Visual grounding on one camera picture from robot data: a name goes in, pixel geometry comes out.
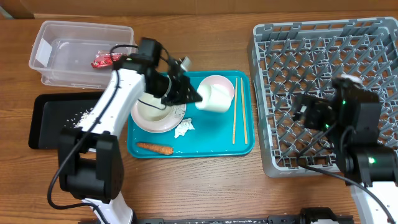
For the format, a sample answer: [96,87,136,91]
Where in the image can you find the foil ball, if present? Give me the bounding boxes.
[173,105,186,119]

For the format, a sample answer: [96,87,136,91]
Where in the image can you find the white cup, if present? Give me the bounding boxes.
[195,84,233,113]

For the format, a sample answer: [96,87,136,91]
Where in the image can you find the white tissue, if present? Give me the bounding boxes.
[174,118,195,139]

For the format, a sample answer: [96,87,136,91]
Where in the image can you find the red snack wrapper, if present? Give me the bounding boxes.
[91,50,127,69]

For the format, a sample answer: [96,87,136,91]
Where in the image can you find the food scraps and rice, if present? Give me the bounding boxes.
[64,108,93,128]

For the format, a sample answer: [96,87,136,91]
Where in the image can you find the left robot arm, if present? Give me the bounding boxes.
[47,38,202,224]

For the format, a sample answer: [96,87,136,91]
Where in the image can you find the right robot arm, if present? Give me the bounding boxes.
[293,74,397,223]

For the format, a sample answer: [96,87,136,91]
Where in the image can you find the grey dishwasher rack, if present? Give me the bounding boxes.
[248,17,397,177]

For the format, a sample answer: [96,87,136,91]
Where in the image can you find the pink plate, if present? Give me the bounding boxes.
[131,100,183,133]

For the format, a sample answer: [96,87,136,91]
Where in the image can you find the teal serving tray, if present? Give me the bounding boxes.
[127,70,255,159]

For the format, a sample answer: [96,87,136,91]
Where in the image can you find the orange carrot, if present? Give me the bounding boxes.
[136,142,174,156]

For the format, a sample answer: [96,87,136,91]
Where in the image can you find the clear plastic bin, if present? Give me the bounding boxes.
[29,21,135,89]

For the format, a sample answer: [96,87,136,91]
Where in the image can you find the black tray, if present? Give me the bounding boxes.
[28,91,103,149]

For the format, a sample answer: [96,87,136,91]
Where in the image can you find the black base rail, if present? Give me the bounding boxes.
[132,207,354,224]

